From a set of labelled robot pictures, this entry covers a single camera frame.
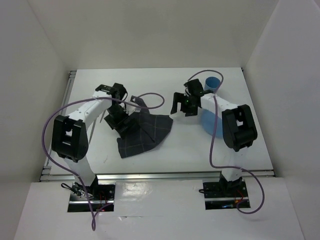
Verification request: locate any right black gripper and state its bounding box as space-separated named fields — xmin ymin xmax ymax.
xmin=171 ymin=91 xmax=199 ymax=117

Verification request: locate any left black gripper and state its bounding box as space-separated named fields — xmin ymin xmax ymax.
xmin=104 ymin=104 xmax=137 ymax=140

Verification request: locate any dark grey checked cloth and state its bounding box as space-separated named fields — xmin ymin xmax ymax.
xmin=116 ymin=94 xmax=174 ymax=159

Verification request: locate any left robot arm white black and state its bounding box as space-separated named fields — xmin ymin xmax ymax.
xmin=51 ymin=83 xmax=140 ymax=200

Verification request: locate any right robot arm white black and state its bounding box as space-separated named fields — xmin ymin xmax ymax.
xmin=170 ymin=79 xmax=258 ymax=196

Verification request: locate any silver spoon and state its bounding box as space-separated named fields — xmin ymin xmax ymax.
xmin=99 ymin=111 xmax=106 ymax=123

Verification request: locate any silver fork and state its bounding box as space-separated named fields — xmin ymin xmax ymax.
xmin=88 ymin=119 xmax=97 ymax=144

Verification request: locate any blue plastic cup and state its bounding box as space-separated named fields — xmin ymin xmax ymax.
xmin=204 ymin=76 xmax=221 ymax=92

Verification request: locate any blue plastic plate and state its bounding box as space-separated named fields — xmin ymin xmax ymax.
xmin=200 ymin=109 xmax=223 ymax=139

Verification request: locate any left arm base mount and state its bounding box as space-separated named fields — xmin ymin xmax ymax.
xmin=60 ymin=183 xmax=116 ymax=213

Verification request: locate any aluminium table frame rail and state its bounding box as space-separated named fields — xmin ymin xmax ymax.
xmin=39 ymin=70 xmax=275 ymax=183

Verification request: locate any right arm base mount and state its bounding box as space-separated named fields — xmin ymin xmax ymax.
xmin=198 ymin=175 xmax=251 ymax=210

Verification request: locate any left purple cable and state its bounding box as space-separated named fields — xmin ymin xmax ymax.
xmin=41 ymin=92 xmax=165 ymax=231

